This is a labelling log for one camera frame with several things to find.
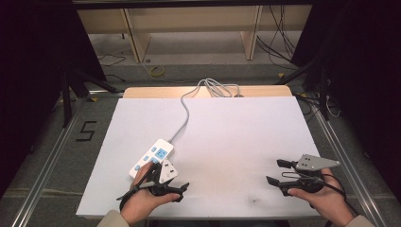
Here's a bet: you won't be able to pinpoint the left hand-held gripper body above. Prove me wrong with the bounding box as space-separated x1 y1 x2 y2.
145 158 183 198

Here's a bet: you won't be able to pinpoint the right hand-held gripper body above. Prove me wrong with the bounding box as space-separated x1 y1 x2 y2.
282 153 341 194

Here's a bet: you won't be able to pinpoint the white power strip blue sockets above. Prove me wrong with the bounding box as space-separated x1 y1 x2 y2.
129 138 175 179

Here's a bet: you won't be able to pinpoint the person's left hand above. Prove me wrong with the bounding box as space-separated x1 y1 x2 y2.
120 162 181 227

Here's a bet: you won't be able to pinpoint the person's right hand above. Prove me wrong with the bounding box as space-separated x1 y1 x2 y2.
287 167 355 227

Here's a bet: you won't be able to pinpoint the black metal stand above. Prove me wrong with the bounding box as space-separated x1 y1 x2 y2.
276 58 333 122
60 61 125 129

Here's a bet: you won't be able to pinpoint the black curtain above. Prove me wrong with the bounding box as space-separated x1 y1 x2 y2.
0 0 108 200
290 0 401 204

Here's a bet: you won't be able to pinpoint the light wooden shelf unit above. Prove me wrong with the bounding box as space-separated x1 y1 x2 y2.
77 4 314 63

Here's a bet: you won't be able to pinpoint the aluminium floor rail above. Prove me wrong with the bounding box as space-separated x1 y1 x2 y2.
310 99 380 227
10 96 91 227

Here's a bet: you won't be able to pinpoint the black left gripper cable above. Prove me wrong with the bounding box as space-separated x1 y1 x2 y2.
115 171 156 212

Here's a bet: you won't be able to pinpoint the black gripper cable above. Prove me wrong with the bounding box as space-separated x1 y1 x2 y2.
321 172 361 218
115 171 156 212

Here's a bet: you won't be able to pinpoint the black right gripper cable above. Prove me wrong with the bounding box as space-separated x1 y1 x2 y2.
321 172 361 218

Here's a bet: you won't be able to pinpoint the thin white cable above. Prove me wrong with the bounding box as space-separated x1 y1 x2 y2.
324 94 342 119

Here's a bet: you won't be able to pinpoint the grey power strip cable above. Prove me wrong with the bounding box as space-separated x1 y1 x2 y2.
167 78 241 144

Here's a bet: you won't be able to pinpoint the yellow coiled cable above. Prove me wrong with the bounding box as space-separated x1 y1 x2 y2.
148 64 166 79

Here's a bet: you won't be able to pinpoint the bundle of black hanging cables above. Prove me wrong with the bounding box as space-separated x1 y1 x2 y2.
255 4 300 71

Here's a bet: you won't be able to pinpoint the thin black floor cable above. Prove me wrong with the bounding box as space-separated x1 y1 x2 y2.
96 52 128 83

